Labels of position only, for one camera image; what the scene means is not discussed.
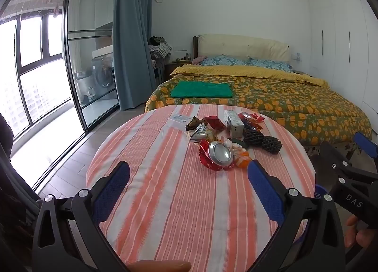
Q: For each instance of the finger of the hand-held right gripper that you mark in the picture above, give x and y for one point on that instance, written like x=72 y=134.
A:
x=333 y=153
x=364 y=143

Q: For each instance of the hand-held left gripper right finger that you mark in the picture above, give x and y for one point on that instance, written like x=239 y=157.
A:
x=265 y=193

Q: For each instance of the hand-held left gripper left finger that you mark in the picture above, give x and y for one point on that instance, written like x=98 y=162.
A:
x=113 y=193

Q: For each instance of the black foam net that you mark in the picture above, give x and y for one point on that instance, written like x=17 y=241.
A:
x=260 y=140

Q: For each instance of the white snack packet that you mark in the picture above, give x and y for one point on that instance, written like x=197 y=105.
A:
x=202 y=133

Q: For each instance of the person's right hand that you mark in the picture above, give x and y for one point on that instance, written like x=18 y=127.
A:
x=364 y=236

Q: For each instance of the person's left hand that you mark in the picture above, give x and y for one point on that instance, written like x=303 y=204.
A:
x=159 y=267

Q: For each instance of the orange snack wrapper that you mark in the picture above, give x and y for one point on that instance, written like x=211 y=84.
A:
x=243 y=159

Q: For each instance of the dark green wrapper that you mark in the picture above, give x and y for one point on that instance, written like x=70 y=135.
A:
x=239 y=142

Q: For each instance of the crushed red drink can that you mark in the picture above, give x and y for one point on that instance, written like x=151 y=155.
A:
x=220 y=153

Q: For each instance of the orange striped tablecloth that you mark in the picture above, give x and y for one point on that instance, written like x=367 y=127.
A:
x=177 y=201

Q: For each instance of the bed with floral quilt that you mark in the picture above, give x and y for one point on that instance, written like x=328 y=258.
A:
x=280 y=103

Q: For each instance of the white carton box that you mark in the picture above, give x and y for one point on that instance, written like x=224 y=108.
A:
x=234 y=125

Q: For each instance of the bright red candy wrapper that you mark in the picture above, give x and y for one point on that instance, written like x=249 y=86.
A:
x=251 y=117

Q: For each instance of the dark red snack wrapper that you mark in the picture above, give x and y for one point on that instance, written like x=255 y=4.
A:
x=214 y=122

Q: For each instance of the dark grey curtain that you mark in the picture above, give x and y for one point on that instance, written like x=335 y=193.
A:
x=17 y=189

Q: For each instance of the dark brown snack wrapper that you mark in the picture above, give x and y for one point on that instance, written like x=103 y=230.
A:
x=193 y=124

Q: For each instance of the white paper card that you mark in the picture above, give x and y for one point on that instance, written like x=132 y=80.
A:
x=180 y=118

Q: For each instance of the clear water bottle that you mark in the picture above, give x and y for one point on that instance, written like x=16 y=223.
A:
x=91 y=94

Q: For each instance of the white wardrobe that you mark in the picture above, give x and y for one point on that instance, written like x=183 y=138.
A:
x=339 y=38

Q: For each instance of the blue floral pillow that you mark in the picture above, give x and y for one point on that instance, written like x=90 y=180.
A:
x=271 y=65
x=226 y=61

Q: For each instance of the washing machine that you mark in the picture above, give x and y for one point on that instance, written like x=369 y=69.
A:
x=103 y=75

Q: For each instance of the green folded cloth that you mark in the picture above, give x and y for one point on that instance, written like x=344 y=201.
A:
x=200 y=89

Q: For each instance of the dark wooden nightstand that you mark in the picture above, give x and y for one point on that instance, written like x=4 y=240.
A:
x=174 y=71

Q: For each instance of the cream padded headboard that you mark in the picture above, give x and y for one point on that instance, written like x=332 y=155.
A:
x=242 y=47

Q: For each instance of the black framed glass sliding door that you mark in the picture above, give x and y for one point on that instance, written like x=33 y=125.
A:
x=69 y=53

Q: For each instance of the pink cloth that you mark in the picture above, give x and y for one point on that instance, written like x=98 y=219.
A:
x=198 y=59

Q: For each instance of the pile of clothes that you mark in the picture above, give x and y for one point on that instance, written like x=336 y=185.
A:
x=159 y=45

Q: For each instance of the grey-blue curtain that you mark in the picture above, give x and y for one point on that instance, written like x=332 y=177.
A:
x=133 y=38

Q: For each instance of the black framed window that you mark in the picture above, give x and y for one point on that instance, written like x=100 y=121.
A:
x=44 y=41

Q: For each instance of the ceiling clothes drying rack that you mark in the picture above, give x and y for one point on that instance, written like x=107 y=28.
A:
x=41 y=1

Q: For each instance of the white wall socket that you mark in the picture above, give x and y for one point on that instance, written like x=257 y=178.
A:
x=296 y=56

